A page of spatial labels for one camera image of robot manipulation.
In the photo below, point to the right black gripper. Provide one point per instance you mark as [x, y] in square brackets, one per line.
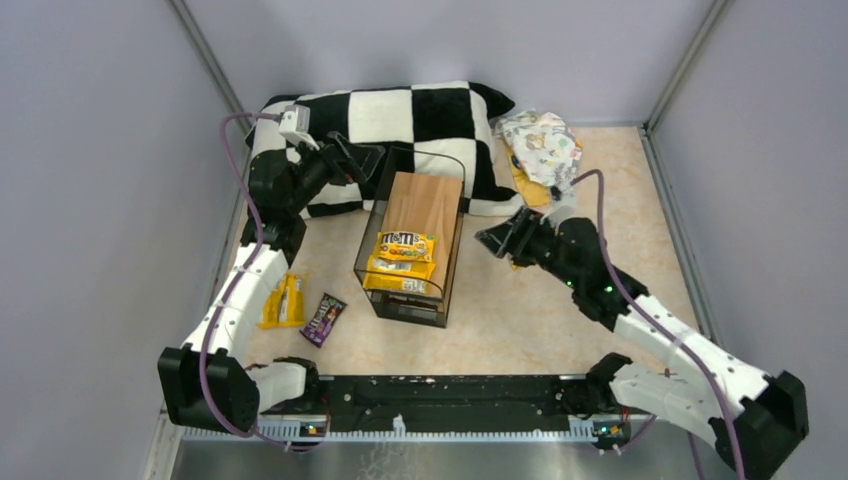
[520, 234]

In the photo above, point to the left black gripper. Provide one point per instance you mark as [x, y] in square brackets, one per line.
[342, 157]

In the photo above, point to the yellow peanut M&M bag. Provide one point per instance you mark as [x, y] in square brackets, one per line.
[405, 246]

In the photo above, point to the purple M&M candy bag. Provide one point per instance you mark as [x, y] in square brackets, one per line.
[318, 328]

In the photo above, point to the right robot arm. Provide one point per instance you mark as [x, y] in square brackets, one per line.
[754, 420]

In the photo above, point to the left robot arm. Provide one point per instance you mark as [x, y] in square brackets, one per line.
[207, 382]

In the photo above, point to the yellow candy bag on shelf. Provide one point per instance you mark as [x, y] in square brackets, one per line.
[405, 276]

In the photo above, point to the yellow candy bag left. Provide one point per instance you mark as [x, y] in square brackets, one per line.
[284, 307]

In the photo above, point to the yellow cloth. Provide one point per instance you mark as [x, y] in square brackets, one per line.
[536, 194]

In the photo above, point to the black white checkered pillow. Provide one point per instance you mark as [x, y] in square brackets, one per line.
[440, 129]

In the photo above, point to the patterned white cloth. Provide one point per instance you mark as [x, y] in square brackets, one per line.
[545, 147]

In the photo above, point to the black wire shelf wooden top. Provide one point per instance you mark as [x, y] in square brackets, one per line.
[418, 192]

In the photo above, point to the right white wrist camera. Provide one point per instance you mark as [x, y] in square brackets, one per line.
[562, 199]

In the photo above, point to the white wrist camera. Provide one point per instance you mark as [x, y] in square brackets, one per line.
[562, 199]
[294, 126]

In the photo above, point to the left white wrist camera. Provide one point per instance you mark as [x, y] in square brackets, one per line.
[294, 126]

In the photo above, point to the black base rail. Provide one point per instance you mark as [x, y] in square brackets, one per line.
[506, 408]

